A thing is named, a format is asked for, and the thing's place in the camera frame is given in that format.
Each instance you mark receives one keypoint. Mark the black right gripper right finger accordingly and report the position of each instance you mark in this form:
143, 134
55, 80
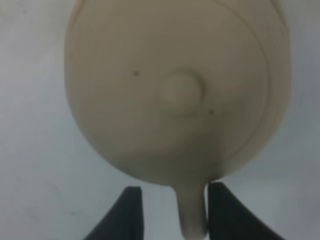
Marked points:
229, 219

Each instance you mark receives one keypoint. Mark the tan ceramic teapot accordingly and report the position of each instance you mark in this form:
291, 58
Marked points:
178, 92

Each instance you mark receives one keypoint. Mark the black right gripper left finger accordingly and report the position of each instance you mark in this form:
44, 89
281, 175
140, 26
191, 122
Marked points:
125, 220

